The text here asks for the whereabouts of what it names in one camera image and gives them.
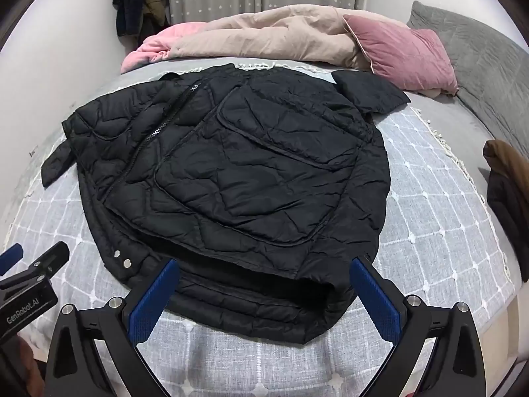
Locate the black quilted puffer jacket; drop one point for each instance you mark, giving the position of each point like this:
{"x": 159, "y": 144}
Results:
{"x": 248, "y": 173}

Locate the olive hanging garment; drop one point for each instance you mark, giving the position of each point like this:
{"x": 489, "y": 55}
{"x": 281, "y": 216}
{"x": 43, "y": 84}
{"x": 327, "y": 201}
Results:
{"x": 155, "y": 6}

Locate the grey bed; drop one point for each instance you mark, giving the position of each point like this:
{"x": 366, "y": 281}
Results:
{"x": 454, "y": 111}

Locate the grey checked fringed blanket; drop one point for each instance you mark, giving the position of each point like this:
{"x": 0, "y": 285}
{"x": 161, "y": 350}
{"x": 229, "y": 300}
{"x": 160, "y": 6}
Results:
{"x": 434, "y": 215}

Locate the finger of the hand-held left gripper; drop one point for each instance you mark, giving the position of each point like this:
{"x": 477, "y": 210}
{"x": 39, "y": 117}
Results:
{"x": 49, "y": 258}
{"x": 10, "y": 256}

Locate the brown garment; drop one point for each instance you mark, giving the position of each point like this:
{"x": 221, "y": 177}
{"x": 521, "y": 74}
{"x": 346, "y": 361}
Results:
{"x": 506, "y": 157}

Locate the beige duvet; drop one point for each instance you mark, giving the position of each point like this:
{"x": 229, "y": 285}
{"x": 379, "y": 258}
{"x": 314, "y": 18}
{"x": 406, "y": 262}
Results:
{"x": 268, "y": 33}

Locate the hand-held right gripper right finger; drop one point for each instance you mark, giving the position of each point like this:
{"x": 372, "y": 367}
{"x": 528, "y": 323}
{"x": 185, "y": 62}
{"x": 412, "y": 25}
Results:
{"x": 374, "y": 297}

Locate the dark hanging coat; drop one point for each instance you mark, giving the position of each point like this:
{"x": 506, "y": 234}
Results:
{"x": 128, "y": 4}

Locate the grey quilted headboard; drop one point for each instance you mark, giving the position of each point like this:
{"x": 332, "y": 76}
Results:
{"x": 475, "y": 49}

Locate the dark garment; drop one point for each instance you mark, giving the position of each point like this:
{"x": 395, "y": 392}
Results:
{"x": 506, "y": 211}

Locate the pink velvet pillow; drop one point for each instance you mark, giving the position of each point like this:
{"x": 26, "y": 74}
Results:
{"x": 401, "y": 53}

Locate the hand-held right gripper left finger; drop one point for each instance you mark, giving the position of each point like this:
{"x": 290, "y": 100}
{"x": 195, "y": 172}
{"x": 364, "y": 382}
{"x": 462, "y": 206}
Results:
{"x": 153, "y": 297}

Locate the pink fleece blanket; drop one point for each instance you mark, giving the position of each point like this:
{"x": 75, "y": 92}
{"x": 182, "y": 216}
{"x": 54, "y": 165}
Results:
{"x": 153, "y": 45}

